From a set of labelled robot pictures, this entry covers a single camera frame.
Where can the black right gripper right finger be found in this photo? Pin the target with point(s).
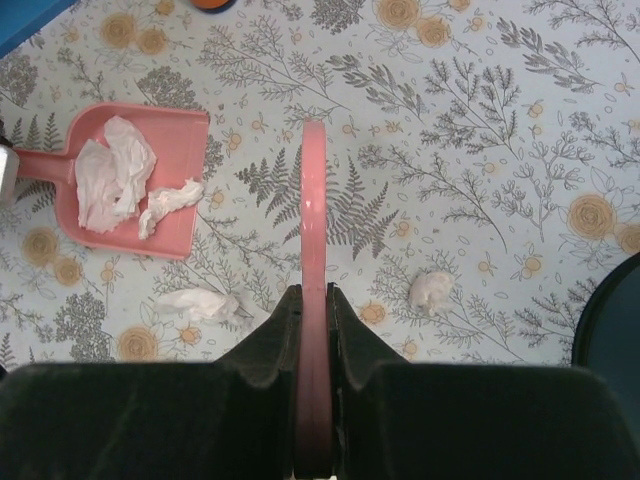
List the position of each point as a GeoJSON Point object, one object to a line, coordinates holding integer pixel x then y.
{"type": "Point", "coordinates": [401, 420]}

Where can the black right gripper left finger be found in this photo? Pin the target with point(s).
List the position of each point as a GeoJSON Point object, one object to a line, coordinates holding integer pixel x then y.
{"type": "Point", "coordinates": [231, 418]}

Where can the pink hand brush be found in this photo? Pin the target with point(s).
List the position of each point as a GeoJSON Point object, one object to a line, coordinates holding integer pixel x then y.
{"type": "Point", "coordinates": [313, 418]}

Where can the pink dustpan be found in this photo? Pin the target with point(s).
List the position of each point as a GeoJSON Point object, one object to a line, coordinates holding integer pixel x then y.
{"type": "Point", "coordinates": [177, 137]}

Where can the white paper scrap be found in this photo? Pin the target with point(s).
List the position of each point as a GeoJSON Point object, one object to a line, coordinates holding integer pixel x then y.
{"type": "Point", "coordinates": [164, 201]}
{"type": "Point", "coordinates": [134, 163]}
{"type": "Point", "coordinates": [97, 188]}
{"type": "Point", "coordinates": [430, 292]}
{"type": "Point", "coordinates": [203, 306]}

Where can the dark blue trash bin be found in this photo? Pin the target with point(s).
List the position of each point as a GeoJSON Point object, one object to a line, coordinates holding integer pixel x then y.
{"type": "Point", "coordinates": [607, 335]}

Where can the floral table mat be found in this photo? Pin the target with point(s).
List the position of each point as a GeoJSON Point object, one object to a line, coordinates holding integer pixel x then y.
{"type": "Point", "coordinates": [497, 141]}

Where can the brown small bottle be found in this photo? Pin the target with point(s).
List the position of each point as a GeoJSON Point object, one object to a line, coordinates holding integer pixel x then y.
{"type": "Point", "coordinates": [213, 6]}

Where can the blue pink yellow shelf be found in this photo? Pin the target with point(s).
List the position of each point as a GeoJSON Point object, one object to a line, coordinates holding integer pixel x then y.
{"type": "Point", "coordinates": [20, 19]}

